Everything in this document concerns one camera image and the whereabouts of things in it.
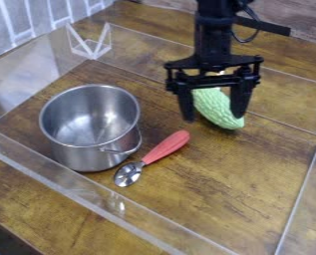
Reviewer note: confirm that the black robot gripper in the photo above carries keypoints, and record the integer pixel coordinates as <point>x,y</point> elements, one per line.
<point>212,66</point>

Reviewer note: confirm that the green bitter gourd toy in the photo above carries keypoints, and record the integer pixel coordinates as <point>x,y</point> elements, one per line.
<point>212,104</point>

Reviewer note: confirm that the silver metal pot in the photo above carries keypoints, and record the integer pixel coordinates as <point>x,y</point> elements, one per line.
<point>90,123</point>

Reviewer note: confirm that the black wall strip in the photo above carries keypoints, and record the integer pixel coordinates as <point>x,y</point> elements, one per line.
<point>264,26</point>

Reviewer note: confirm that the clear acrylic tray wall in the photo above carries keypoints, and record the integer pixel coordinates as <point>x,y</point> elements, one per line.
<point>235,194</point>

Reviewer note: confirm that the red-handled metal spoon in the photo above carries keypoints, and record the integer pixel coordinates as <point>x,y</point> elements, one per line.
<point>130,171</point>

